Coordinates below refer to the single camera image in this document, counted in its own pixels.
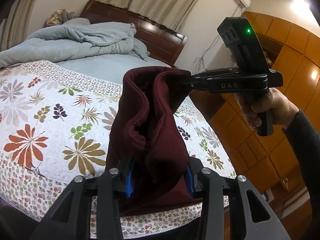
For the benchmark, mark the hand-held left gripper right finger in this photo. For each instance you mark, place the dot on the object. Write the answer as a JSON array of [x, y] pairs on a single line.
[[190, 183]]

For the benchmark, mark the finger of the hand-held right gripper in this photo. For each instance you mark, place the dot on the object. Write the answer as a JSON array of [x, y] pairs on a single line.
[[220, 73], [195, 85]]

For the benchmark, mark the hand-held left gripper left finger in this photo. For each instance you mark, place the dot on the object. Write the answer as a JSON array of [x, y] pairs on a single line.
[[128, 180]]

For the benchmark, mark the maroon pants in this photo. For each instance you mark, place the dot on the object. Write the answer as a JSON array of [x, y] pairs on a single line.
[[155, 130]]

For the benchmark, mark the person's right forearm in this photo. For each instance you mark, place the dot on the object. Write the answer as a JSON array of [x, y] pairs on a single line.
[[307, 155]]

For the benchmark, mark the person's right hand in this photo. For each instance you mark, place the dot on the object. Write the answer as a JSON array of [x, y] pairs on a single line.
[[275, 105]]

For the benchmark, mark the dark wooden headboard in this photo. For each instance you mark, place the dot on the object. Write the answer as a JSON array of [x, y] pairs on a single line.
[[155, 35]]

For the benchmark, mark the light blue pillow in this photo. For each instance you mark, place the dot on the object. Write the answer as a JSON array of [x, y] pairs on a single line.
[[140, 51]]

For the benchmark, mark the light wooden wardrobe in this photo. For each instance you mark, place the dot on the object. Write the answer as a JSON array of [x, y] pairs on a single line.
[[250, 145]]

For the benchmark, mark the wide beige curtain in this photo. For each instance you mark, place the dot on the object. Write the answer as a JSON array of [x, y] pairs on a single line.
[[162, 2]]

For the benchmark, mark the light blue bed sheet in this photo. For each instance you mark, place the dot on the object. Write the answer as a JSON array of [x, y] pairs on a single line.
[[105, 70]]

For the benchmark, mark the floral quilted bedspread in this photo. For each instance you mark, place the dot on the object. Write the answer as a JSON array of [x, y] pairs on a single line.
[[50, 100]]

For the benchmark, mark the light blue duvet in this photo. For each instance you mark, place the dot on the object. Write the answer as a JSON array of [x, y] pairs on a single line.
[[75, 42]]

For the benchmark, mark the pile of grey clothes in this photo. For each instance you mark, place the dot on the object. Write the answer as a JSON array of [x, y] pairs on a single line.
[[58, 16]]

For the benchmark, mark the narrow beige curtain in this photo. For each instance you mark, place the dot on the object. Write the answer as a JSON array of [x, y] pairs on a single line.
[[22, 12]]

